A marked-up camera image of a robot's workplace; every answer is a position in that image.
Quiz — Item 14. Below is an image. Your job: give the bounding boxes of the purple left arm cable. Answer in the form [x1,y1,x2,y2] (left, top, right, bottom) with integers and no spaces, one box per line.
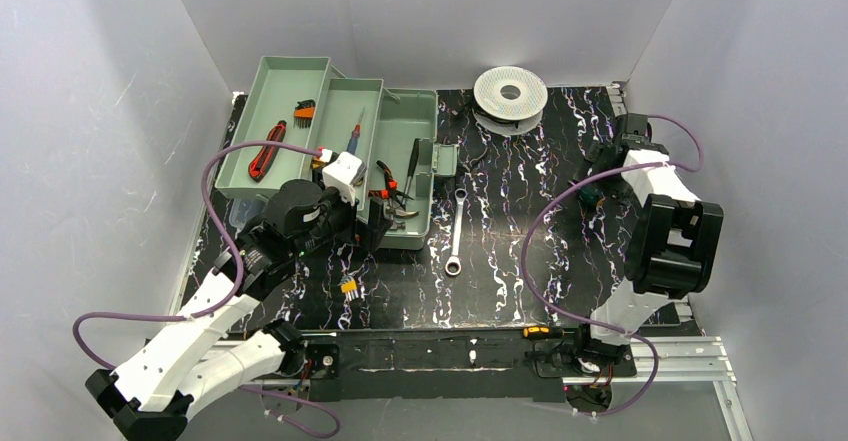
[71,141,342,439]

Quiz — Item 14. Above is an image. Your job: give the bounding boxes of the black marbled table mat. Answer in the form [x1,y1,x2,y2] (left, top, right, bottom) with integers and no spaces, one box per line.
[165,86,684,340]

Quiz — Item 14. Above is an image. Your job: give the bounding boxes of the red black utility knife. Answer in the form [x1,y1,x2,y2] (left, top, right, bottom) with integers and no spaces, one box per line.
[248,120,287,182]

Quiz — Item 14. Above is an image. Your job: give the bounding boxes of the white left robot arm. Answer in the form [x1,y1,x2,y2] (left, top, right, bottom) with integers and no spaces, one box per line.
[85,179,391,440]

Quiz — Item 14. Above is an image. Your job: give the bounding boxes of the yellow black screwdriver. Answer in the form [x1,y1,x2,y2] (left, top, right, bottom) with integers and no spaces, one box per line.
[522,325,565,341]

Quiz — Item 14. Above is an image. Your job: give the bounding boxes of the small yellow bit holder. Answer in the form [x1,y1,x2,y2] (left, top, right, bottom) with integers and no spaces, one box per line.
[340,278,361,302]

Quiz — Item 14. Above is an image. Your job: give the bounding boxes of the orange hex key set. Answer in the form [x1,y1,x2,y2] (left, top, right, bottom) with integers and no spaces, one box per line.
[293,99,317,128]

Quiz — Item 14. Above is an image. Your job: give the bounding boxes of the silver combination wrench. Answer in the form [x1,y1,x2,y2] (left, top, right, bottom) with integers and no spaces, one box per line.
[444,188,467,277]

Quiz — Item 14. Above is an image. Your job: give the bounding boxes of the red handled pliers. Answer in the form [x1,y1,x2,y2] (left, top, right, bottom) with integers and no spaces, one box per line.
[368,160,410,208]

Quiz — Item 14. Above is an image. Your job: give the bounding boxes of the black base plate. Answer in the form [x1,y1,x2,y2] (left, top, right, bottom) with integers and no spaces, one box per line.
[241,328,637,405]

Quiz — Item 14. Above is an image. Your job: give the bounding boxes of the aluminium frame rail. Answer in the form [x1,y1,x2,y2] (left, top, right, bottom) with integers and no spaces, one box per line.
[243,330,752,440]

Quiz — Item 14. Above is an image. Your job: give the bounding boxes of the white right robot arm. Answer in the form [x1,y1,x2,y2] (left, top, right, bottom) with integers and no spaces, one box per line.
[588,113,724,346]

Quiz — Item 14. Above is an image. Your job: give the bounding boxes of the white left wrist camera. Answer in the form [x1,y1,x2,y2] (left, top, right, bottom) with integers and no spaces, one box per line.
[318,149,366,206]

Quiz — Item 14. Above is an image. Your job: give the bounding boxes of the white filament spool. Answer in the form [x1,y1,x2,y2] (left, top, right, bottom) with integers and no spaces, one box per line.
[472,66,548,137]

